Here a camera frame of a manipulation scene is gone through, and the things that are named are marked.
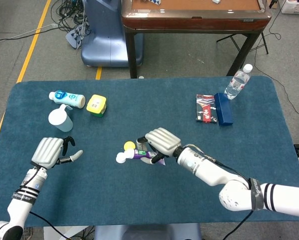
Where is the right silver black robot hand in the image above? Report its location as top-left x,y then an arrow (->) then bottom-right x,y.
136,127 -> 182,165

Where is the blue machine base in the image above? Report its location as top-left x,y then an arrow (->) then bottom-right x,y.
80,0 -> 144,68

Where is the white storage box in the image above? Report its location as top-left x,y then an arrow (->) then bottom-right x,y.
280,0 -> 299,15

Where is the purple white tube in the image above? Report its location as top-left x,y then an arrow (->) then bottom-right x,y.
115,148 -> 167,166

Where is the light blue plastic cup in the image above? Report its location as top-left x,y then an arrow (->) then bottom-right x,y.
48,103 -> 74,133

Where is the blue table cloth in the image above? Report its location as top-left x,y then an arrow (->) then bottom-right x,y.
0,75 -> 299,228

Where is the black cable bundle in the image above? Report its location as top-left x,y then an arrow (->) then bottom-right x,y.
49,0 -> 90,33

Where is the clear water bottle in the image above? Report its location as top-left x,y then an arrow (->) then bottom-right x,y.
223,63 -> 254,100

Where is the grey power strip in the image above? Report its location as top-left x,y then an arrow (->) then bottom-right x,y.
65,26 -> 87,50

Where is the white board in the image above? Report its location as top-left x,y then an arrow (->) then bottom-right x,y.
43,225 -> 90,240

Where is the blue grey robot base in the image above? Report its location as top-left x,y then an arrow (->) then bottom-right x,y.
93,223 -> 203,240

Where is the white bottle blue label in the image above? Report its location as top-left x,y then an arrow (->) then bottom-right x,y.
48,90 -> 86,109

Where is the yellow lid green box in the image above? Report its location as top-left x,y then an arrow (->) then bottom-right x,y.
86,94 -> 107,118

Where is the black red printed packet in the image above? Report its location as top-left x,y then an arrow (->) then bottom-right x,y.
195,94 -> 218,124

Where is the brown mahjong table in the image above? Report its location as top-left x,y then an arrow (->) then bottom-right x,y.
121,0 -> 273,80

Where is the dark blue box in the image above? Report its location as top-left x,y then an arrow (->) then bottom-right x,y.
213,92 -> 234,126

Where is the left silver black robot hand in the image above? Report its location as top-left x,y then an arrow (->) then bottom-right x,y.
30,136 -> 84,170

